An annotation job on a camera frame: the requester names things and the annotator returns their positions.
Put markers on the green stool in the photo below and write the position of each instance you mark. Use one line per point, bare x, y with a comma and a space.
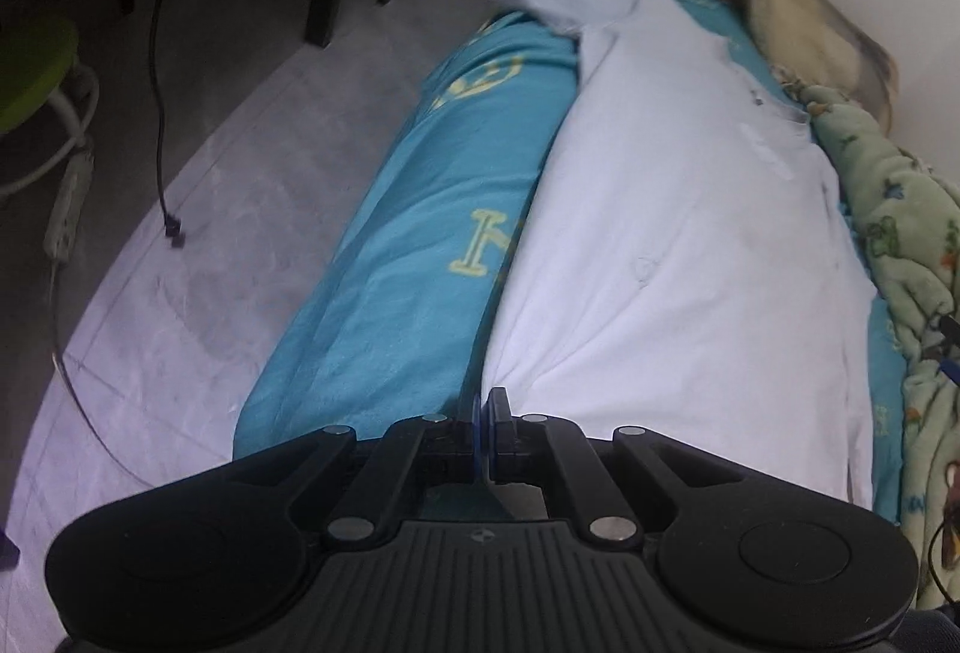
34, 98

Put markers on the beige printed pillow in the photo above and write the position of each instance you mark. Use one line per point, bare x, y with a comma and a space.
810, 23

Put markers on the green printed blanket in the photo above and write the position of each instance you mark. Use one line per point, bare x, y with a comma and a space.
911, 293

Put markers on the white shirt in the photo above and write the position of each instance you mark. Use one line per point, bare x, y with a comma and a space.
675, 248

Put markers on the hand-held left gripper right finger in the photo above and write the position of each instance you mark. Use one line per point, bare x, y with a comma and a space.
496, 424

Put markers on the white power strip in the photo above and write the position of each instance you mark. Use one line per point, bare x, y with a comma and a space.
69, 203

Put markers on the teal bed sheet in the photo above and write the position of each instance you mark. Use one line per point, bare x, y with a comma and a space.
420, 263

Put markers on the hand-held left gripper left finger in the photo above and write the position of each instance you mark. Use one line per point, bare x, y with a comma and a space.
477, 428

